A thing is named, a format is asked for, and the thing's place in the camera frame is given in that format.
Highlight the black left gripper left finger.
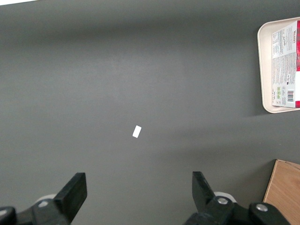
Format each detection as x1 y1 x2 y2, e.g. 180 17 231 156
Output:
0 172 88 225

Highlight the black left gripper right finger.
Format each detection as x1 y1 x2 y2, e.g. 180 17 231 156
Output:
182 171 293 225

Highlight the cream plastic tray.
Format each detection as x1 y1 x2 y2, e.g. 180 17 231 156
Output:
257 16 300 114

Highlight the light wooden board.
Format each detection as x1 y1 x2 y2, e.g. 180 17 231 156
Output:
262 159 300 225

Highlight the red white shortbread box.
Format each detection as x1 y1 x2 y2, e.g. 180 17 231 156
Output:
271 20 300 108

